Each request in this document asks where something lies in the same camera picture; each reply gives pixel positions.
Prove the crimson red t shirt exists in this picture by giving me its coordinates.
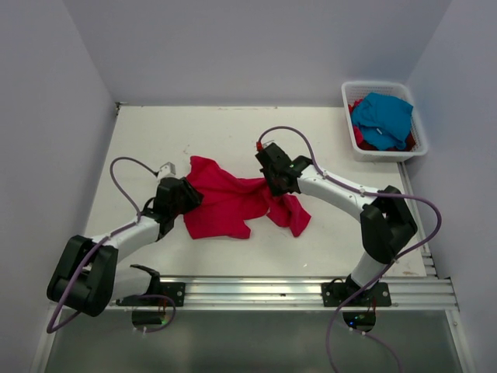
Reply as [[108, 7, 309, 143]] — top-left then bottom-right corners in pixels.
[[184, 155, 311, 239]]

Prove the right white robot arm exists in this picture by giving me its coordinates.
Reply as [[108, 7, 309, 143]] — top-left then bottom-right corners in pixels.
[[255, 143, 418, 305]]

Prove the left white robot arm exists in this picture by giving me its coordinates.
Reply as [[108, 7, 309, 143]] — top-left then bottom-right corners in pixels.
[[47, 177, 204, 317]]

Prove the bright red t shirt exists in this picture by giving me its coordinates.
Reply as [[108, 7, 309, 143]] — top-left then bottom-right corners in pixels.
[[348, 99, 364, 146]]

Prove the white plastic basket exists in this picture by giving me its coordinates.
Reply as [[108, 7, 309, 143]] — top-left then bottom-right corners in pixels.
[[341, 80, 428, 162]]

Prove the blue t shirt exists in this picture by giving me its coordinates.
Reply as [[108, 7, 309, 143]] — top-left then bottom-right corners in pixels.
[[355, 92, 413, 152]]

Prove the dark red t shirt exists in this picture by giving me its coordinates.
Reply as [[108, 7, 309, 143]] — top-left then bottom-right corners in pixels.
[[354, 132, 416, 152]]

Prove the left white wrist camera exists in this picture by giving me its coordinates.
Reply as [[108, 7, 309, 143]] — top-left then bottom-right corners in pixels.
[[156, 162, 176, 181]]

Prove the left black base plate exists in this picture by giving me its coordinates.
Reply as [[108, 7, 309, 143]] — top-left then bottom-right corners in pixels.
[[157, 282, 186, 307]]

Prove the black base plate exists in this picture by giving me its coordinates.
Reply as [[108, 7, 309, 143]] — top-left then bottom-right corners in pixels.
[[321, 279, 392, 308], [157, 282, 186, 307]]

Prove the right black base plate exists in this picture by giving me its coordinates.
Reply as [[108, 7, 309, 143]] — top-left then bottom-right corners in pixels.
[[321, 279, 392, 308]]

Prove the aluminium mounting rail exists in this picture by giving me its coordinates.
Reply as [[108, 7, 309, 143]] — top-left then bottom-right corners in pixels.
[[104, 274, 461, 312]]

